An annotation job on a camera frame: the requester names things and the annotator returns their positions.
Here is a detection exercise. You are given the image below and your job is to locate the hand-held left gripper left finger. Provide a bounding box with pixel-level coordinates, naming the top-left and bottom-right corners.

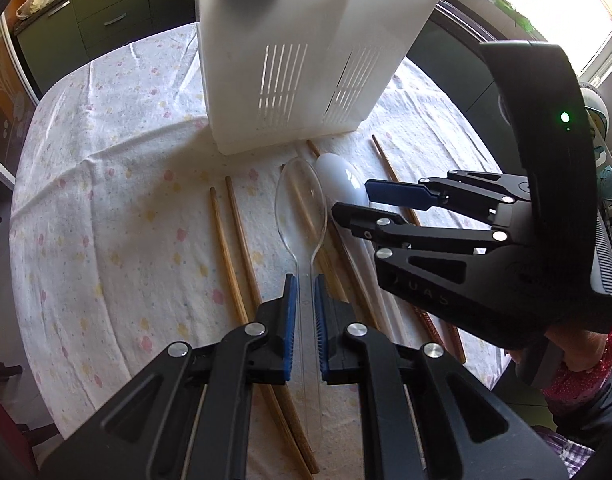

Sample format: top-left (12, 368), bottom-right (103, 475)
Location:
top-left (36, 272), bottom-right (299, 480)

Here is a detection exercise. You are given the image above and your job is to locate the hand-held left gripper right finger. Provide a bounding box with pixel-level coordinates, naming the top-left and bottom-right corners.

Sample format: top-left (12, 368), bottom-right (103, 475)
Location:
top-left (313, 274), bottom-right (569, 480)

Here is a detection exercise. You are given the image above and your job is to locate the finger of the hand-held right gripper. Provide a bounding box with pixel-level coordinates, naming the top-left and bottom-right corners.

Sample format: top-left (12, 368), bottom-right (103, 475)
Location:
top-left (331, 200), bottom-right (552, 350)
top-left (364, 170), bottom-right (532, 231)

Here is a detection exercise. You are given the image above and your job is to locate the white plastic spoon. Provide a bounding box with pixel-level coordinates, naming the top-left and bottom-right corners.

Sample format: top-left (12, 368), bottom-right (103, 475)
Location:
top-left (314, 153), bottom-right (387, 331)

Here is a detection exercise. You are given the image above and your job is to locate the clear plastic spoon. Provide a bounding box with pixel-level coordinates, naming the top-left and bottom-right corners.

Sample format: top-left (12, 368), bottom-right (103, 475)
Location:
top-left (276, 156), bottom-right (329, 453)

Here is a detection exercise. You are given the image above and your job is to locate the white plastic utensil holder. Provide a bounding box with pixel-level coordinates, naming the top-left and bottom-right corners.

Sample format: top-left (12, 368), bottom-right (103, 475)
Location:
top-left (195, 0), bottom-right (448, 157)

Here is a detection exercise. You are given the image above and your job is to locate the person's right forearm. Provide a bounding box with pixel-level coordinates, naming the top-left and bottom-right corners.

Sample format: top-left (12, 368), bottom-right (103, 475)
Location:
top-left (541, 317), bottom-right (612, 411)

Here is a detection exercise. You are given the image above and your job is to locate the person's right hand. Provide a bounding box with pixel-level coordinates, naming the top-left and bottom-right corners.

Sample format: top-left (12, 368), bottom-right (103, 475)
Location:
top-left (543, 316), bottom-right (612, 372)

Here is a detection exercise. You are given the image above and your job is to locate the green sink cabinet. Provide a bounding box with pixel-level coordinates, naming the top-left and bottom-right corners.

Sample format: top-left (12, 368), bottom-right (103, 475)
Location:
top-left (406, 5), bottom-right (512, 171)

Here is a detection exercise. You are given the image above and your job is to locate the kitchen window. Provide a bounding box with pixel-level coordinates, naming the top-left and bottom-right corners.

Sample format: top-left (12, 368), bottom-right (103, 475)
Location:
top-left (486, 0), bottom-right (612, 86)

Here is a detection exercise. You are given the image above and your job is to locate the purple checkered cloth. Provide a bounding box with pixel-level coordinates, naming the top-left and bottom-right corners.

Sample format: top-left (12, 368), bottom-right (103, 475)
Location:
top-left (533, 425), bottom-right (597, 480)

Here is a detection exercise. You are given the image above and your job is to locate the white floral tablecloth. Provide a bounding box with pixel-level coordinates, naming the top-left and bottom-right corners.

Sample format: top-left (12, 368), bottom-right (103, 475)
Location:
top-left (8, 22), bottom-right (512, 480)

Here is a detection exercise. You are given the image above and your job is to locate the dark red wooden chair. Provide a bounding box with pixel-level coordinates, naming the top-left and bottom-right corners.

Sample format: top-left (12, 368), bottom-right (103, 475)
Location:
top-left (0, 360), bottom-right (62, 480)

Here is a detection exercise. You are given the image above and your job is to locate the green cabinet with drawers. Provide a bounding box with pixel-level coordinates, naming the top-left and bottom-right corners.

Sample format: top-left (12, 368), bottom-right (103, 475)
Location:
top-left (13, 0), bottom-right (202, 96)

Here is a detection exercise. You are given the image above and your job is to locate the glass sliding door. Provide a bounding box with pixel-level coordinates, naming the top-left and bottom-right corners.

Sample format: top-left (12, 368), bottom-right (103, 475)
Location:
top-left (0, 0), bottom-right (42, 191)

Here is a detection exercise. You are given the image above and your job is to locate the white plastic bag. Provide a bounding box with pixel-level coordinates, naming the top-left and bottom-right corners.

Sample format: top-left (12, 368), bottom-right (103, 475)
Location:
top-left (16, 0), bottom-right (66, 20)

